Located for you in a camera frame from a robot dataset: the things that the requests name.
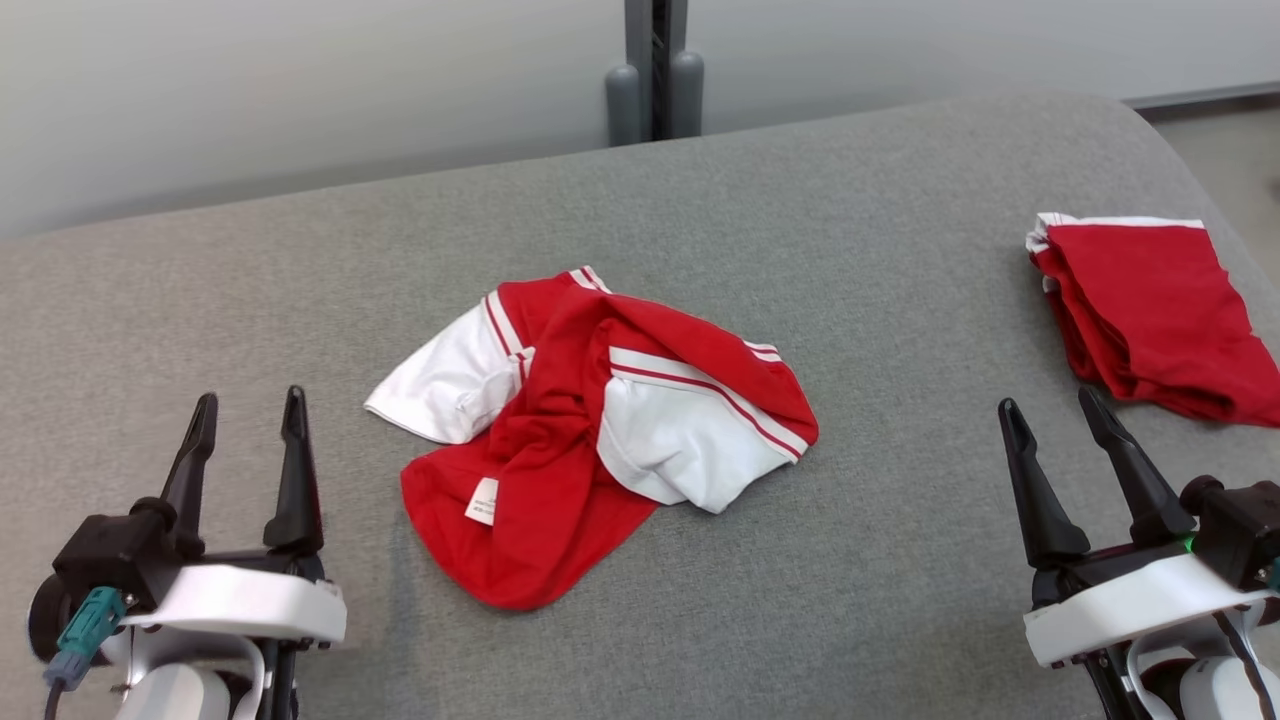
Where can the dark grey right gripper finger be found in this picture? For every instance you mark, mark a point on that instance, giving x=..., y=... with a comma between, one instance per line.
x=1045, y=510
x=1145, y=500

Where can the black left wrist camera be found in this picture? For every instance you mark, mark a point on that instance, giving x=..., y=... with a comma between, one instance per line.
x=100, y=555

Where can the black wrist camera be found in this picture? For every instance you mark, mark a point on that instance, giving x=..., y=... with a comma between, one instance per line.
x=100, y=555
x=1240, y=525

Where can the red and white lettered jersey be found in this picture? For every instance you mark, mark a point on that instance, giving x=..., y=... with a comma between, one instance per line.
x=560, y=460

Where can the teal left camera connector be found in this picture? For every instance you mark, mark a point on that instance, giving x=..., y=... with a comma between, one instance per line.
x=85, y=630

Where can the grey post with cylinders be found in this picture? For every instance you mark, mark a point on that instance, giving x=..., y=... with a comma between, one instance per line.
x=655, y=90

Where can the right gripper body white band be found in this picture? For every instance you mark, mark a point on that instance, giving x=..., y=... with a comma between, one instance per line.
x=1120, y=605

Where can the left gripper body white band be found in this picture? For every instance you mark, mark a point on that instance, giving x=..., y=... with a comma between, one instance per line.
x=250, y=600

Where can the red jersey with white trim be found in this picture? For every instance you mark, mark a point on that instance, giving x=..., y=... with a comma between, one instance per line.
x=1160, y=310

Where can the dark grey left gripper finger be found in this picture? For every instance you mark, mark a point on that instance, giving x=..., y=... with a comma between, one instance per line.
x=295, y=490
x=192, y=470

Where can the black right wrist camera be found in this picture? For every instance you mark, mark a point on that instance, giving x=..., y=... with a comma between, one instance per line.
x=1240, y=525

